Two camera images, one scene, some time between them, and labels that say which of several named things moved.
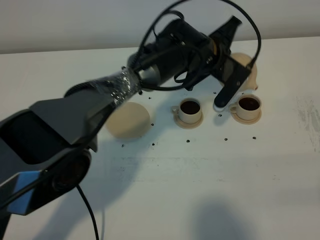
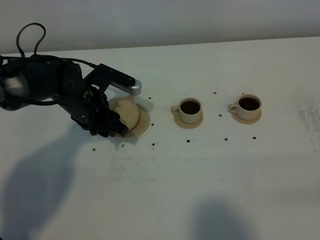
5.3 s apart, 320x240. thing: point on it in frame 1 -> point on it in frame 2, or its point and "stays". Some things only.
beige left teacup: [189, 110] stays
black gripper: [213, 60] -> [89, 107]
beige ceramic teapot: [250, 83] -> [127, 108]
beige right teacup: [249, 107] stays
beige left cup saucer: [189, 126] stays
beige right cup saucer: [246, 121] stays
